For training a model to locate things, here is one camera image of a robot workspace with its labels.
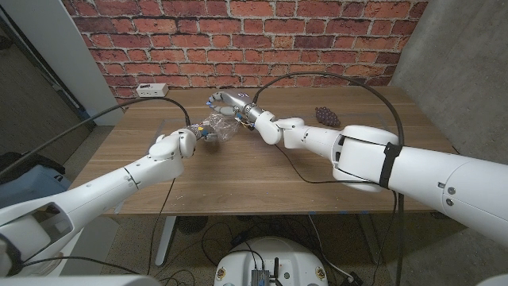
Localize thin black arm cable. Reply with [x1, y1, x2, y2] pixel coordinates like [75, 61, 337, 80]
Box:
[275, 143, 398, 286]
[17, 177, 176, 277]

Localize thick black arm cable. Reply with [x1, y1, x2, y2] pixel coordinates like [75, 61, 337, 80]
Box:
[0, 96, 193, 176]
[252, 71, 406, 286]

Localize round black floor object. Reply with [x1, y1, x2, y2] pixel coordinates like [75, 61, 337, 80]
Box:
[177, 215, 210, 235]

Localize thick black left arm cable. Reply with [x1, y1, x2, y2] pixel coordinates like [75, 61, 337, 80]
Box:
[0, 96, 193, 176]

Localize dark grey door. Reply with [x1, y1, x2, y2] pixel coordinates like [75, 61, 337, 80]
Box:
[0, 15, 96, 168]

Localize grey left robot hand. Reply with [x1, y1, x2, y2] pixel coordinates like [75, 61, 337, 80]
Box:
[188, 123, 220, 144]

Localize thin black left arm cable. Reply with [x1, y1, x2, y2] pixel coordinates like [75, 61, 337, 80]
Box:
[17, 177, 176, 277]

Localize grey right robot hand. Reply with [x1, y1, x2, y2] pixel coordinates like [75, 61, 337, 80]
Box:
[206, 90, 266, 128]

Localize clear plastic wrap sheet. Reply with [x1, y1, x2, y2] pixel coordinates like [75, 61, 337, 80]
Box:
[198, 112, 241, 143]

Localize white power strip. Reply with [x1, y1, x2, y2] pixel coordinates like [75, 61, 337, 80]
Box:
[136, 83, 170, 99]

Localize white table leg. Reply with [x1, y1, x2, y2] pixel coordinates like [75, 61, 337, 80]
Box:
[154, 215, 178, 266]
[359, 214, 384, 266]

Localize purple toy grapes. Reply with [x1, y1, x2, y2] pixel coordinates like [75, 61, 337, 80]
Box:
[314, 106, 341, 129]

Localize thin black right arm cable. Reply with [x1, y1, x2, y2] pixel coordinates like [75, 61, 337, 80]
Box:
[275, 143, 398, 286]

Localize red brick printed backdrop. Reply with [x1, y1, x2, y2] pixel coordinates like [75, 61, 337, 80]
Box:
[61, 0, 429, 110]

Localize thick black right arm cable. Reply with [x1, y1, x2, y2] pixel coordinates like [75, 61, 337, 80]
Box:
[252, 71, 406, 286]

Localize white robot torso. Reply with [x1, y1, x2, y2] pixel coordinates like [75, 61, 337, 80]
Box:
[213, 237, 329, 286]

